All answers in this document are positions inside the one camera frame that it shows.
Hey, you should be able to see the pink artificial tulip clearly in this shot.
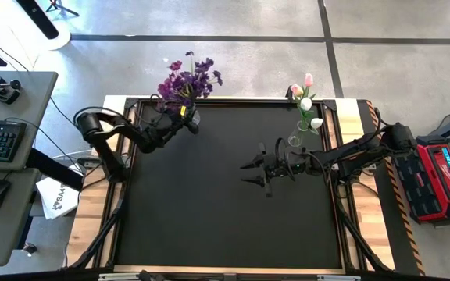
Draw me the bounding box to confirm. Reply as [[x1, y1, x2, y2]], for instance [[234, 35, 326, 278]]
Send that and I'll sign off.
[[290, 84, 308, 132], [299, 73, 315, 132]]

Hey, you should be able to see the black board on white base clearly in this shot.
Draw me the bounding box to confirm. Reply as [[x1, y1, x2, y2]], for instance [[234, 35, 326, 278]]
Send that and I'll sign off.
[[0, 0, 72, 52]]

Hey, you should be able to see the small black knob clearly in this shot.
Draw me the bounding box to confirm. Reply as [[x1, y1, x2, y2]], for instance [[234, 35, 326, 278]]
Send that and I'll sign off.
[[22, 241, 38, 257]]

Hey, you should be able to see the black tripod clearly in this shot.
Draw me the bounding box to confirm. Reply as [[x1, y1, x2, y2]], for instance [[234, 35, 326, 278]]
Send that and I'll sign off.
[[45, 0, 80, 18]]

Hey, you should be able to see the slim clear glass vase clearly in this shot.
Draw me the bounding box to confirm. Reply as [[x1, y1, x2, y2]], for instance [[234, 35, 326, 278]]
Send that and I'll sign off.
[[287, 119, 308, 148]]

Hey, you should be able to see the red black power box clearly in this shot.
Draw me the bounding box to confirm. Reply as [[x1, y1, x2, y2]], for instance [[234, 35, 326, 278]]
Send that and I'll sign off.
[[395, 134, 450, 226]]

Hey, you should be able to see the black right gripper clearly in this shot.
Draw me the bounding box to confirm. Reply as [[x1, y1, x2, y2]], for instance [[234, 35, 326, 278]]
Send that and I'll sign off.
[[240, 142, 302, 197]]

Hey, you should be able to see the black aluminium table frame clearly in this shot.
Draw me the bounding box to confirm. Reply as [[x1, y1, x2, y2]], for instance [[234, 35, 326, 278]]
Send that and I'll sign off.
[[65, 96, 395, 281]]

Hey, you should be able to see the wooden table base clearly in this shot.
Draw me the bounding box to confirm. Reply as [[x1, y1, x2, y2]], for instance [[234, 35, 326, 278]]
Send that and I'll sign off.
[[65, 94, 397, 275]]

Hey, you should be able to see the round clear glass vase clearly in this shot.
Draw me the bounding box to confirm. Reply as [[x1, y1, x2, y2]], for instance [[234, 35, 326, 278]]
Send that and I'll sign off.
[[185, 108, 202, 136]]

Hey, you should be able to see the white printed paper bag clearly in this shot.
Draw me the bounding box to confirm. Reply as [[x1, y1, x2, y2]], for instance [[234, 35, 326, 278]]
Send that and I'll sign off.
[[35, 175, 80, 221]]

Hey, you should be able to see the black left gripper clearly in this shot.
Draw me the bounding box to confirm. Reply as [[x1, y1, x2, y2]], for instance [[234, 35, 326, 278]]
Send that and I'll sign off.
[[158, 104, 202, 140]]

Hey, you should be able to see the black desk support bar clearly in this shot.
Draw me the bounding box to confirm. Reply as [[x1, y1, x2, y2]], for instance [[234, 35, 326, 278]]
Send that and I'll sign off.
[[25, 147, 85, 192]]

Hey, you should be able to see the black hazard striped floor panel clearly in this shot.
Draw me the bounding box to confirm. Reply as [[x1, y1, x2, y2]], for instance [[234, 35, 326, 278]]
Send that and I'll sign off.
[[359, 99, 426, 277]]

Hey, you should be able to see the purple artificial flower bunch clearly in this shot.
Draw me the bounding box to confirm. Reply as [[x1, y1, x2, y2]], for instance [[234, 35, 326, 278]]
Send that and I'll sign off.
[[157, 76, 195, 112], [184, 50, 224, 101], [172, 72, 202, 108]]

